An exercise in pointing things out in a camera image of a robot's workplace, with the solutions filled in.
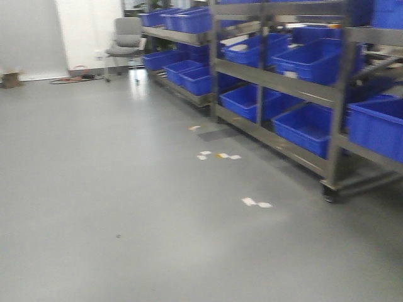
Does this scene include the blue bin middle back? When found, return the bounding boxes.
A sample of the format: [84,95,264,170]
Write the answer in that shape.
[222,33,289,68]

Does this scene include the blue bin far shelf top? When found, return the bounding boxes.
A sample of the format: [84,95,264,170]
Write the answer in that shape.
[170,8,212,34]

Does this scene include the far steel shelf rack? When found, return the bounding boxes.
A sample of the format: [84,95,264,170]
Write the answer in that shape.
[141,6,213,108]

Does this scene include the near steel shelf rack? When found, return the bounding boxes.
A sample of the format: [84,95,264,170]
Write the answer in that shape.
[209,1,402,203]

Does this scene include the blue bin far shelf lower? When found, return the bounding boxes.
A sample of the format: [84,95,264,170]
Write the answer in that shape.
[178,66,240,97]

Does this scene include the cables on floor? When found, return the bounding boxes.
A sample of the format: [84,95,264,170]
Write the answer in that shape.
[50,64,101,85]

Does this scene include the blue bin far right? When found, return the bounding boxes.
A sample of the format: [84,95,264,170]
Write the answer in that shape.
[348,98,402,163]

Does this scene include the steel shelf rack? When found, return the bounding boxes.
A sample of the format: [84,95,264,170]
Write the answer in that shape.
[209,1,402,203]
[141,6,213,108]

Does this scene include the blue bin shelf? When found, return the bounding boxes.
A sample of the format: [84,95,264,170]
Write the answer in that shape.
[170,8,212,34]
[178,66,240,97]

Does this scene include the grey office chair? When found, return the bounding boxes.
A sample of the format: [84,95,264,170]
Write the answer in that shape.
[104,17,147,82]

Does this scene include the blue bin lower front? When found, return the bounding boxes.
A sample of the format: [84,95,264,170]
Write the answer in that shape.
[273,103,333,159]

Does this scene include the blue bin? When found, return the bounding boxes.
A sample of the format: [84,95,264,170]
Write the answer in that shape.
[222,33,289,68]
[273,103,333,159]
[272,38,343,86]
[348,98,402,163]
[220,84,303,123]

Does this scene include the blue bin lower back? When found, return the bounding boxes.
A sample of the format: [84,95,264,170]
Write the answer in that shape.
[220,84,303,123]

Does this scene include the blue bin middle front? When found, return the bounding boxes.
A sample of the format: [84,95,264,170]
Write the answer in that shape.
[272,38,343,86]

